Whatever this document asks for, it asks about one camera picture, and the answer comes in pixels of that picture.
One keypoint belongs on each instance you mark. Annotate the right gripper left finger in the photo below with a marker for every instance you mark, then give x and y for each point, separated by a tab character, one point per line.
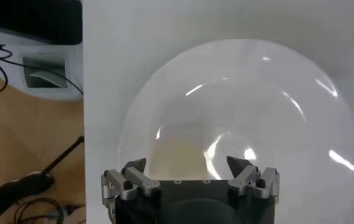
140	181

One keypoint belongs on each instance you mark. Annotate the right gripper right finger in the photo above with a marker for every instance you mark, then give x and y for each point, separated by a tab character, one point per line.
243	179

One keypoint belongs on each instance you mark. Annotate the white round plate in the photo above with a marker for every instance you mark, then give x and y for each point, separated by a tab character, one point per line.
256	106

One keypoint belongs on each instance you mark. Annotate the black tapered bar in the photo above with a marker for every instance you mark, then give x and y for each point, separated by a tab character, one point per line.
12	190

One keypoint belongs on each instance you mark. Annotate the white base with grey recess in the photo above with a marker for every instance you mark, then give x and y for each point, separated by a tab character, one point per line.
15	79

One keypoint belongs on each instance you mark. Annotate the black block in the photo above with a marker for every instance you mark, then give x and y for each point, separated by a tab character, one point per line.
30	21

